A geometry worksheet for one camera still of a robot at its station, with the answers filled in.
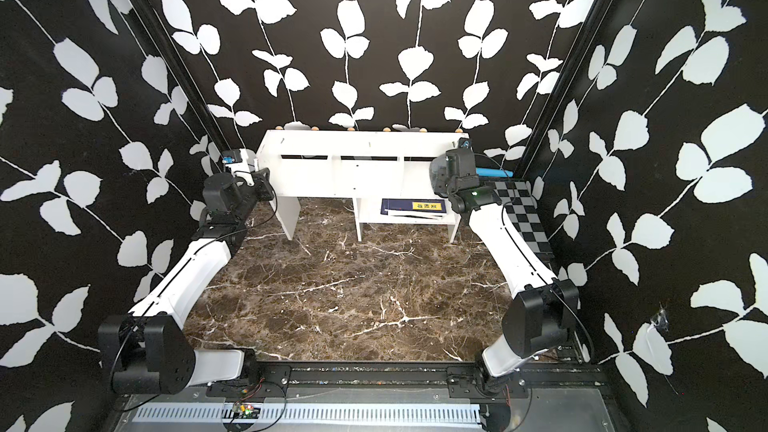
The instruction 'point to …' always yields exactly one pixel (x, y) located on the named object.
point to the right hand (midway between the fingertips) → (446, 166)
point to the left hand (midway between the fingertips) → (267, 164)
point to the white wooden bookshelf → (392, 167)
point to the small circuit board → (241, 410)
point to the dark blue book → (414, 207)
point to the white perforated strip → (316, 414)
